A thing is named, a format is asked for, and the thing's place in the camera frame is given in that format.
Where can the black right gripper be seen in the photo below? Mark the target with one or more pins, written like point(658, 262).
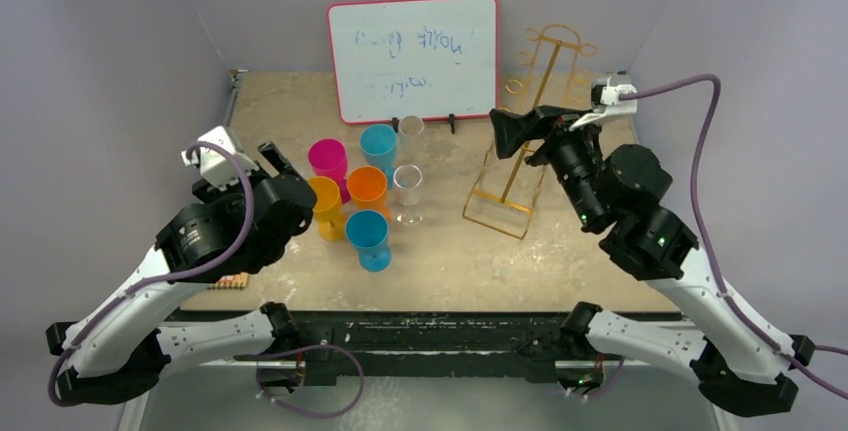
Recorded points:
point(549, 134)

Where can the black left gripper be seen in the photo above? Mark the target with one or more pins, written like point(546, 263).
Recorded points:
point(280, 164)

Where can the pink wine glass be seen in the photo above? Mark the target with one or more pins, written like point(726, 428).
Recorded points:
point(328, 158)

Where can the yellow wine glass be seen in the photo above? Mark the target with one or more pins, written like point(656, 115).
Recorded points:
point(327, 210)

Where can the orange wine glass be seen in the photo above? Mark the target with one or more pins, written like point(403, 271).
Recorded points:
point(368, 189)

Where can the light blue wine glass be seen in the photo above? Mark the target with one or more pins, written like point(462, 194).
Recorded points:
point(378, 143)

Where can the clear wine glass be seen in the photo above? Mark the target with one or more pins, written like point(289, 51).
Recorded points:
point(407, 181)
point(410, 136)

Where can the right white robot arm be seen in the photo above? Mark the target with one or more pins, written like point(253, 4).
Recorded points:
point(737, 361)

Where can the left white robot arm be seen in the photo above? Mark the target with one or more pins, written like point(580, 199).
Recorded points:
point(244, 214)

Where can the red framed whiteboard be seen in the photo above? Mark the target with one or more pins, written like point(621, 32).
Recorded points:
point(434, 59)

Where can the orange small circuit board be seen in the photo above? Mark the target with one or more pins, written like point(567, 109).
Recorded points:
point(231, 282)

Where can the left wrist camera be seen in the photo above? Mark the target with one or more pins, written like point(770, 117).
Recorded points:
point(214, 168)

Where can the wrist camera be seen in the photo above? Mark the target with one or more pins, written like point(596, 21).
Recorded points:
point(607, 98)
point(214, 168)

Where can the gold wire wine glass rack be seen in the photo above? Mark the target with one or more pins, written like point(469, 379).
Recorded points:
point(550, 73)

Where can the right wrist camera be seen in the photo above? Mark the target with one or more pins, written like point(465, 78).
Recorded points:
point(607, 98)

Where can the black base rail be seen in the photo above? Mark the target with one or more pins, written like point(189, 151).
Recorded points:
point(524, 345)

